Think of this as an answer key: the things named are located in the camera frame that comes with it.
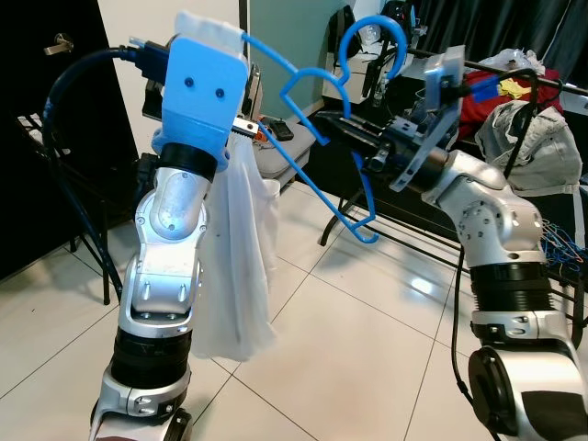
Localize white garment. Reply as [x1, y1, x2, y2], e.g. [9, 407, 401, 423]
[175, 11, 281, 362]

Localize grey seat chair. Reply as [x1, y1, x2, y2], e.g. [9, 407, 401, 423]
[246, 110, 318, 198]

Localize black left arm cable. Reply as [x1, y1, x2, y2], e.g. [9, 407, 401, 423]
[41, 41, 175, 304]

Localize black curtain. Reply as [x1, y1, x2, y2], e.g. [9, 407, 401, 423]
[404, 0, 588, 84]

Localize white plastic bag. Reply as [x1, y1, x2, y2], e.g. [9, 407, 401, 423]
[478, 48, 538, 74]

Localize black door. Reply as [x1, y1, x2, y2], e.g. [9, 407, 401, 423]
[0, 0, 141, 284]

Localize orange black tool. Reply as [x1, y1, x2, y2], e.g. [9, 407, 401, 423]
[262, 115, 297, 143]

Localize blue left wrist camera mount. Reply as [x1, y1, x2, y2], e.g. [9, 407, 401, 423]
[152, 35, 251, 171]

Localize brass door handle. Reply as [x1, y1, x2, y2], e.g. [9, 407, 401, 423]
[44, 33, 76, 56]

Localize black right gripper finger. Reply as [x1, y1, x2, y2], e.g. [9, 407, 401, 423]
[312, 112, 391, 141]
[317, 122, 385, 157]

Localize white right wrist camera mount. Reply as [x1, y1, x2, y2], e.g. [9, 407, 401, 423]
[390, 46, 469, 192]

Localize blue plastic hanger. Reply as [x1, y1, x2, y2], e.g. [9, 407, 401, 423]
[241, 16, 410, 244]

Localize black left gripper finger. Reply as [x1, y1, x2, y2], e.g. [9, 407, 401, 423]
[244, 62, 266, 116]

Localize red garment yellow print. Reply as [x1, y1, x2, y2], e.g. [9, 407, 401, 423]
[457, 66, 563, 130]

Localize tangled wire hangers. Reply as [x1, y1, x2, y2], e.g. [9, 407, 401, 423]
[537, 216, 588, 277]

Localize light denim jacket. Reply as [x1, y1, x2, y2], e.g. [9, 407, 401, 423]
[476, 101, 582, 194]

